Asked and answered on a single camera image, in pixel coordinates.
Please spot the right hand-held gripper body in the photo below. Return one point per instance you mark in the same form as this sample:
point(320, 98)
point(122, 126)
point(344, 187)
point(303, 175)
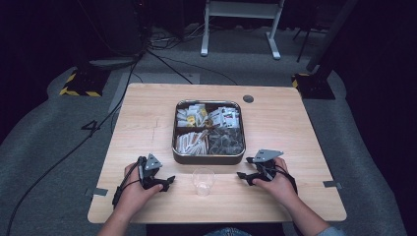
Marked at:
point(266, 164)

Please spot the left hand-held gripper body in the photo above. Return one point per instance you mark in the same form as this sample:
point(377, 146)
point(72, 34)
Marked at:
point(147, 170)

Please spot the pile of dark tea bags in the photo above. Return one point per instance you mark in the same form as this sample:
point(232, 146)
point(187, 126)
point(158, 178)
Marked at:
point(226, 142)

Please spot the clear plastic cup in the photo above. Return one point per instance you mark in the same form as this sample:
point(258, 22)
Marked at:
point(203, 183)

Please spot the metal compartment tray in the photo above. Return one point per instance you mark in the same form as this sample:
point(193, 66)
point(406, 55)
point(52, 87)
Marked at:
point(208, 159)

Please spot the pile of white yellow packets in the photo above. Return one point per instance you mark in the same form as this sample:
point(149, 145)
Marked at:
point(190, 116)

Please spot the person's left hand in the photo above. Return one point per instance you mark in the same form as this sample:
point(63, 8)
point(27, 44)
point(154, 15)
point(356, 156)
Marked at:
point(134, 193)

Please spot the person's right hand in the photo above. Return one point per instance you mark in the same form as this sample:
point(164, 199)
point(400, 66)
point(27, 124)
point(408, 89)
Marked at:
point(280, 188)

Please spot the pile of white stick packets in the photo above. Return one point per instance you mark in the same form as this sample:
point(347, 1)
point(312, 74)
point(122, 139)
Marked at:
point(191, 144)

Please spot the pile of red print packets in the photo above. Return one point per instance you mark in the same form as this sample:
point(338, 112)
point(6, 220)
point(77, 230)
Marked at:
point(226, 117)

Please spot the grey tape strip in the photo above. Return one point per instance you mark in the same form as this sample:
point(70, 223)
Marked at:
point(98, 191)
point(331, 184)

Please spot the person's blue jeans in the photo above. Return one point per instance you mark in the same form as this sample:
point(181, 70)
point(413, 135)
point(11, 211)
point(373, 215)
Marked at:
point(227, 232)

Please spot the round grey table grommet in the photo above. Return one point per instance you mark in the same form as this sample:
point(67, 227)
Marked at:
point(248, 99)

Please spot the black yellow striped base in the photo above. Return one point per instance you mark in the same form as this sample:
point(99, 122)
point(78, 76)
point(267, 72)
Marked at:
point(314, 87)
point(83, 83)

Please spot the person's right denim sleeve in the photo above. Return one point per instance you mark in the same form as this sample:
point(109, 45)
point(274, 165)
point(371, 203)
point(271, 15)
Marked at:
point(332, 231)

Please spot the black tripod legs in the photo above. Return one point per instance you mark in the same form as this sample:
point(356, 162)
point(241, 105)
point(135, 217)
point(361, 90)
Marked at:
point(303, 42)

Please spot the grey slanted post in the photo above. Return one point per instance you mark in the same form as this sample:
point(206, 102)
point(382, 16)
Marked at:
point(331, 32)

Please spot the white metal stand frame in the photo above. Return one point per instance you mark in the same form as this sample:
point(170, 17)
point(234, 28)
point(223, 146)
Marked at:
point(241, 10)

